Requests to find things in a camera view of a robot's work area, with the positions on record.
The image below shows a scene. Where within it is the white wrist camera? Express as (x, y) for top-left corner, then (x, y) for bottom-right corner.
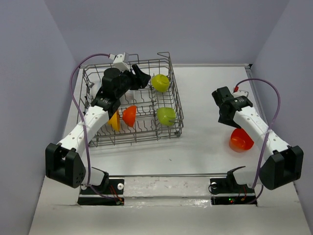
(232, 87), (249, 98)
(109, 52), (131, 72)

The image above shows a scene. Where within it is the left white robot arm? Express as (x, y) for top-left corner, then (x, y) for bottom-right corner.
(45, 65), (151, 193)

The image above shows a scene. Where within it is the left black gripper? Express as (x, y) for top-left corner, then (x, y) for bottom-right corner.
(115, 65), (151, 98)

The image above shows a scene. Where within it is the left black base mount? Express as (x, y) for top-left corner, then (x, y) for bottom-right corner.
(77, 177), (125, 206)

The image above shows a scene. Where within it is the orange round plastic bowl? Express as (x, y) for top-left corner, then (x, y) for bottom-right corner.
(122, 105), (136, 127)

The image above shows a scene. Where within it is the grey wire dish rack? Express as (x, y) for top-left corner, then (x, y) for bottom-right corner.
(79, 52), (184, 147)

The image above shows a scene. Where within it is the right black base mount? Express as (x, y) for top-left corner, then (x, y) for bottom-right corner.
(208, 178), (257, 206)

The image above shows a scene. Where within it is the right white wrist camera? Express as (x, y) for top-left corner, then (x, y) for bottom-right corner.
(232, 87), (249, 98)

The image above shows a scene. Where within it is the orange square plastic bowl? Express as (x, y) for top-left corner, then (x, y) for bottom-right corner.
(229, 128), (254, 152)

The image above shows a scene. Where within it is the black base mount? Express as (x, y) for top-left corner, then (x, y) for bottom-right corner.
(77, 177), (125, 206)
(208, 178), (257, 206)

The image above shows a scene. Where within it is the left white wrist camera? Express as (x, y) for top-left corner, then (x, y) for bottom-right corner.
(109, 52), (131, 72)

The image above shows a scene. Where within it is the white square bowl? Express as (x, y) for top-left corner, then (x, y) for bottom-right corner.
(157, 107), (176, 126)

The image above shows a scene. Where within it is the yellow plastic bowl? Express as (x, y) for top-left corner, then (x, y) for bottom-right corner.
(108, 110), (120, 132)

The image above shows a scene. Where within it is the white round bowl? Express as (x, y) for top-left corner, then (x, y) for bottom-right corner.
(90, 82), (101, 98)

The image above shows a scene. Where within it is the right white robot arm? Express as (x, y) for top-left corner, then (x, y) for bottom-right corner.
(212, 87), (304, 192)

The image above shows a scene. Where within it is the green plastic bowl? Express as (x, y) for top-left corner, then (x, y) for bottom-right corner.
(151, 74), (170, 92)

